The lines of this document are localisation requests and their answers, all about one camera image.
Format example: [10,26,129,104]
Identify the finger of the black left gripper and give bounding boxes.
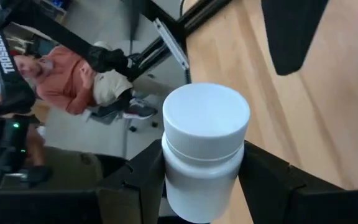
[261,0,329,76]

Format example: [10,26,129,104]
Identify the white metal corner bracket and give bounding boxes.
[153,17,190,71]

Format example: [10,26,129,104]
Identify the white plastic pill bottle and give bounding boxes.
[161,82,251,224]

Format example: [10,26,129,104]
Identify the person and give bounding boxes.
[12,40,167,121]

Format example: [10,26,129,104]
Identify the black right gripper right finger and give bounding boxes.
[237,140,354,224]

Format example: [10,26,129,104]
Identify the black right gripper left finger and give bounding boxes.
[98,139,167,224]

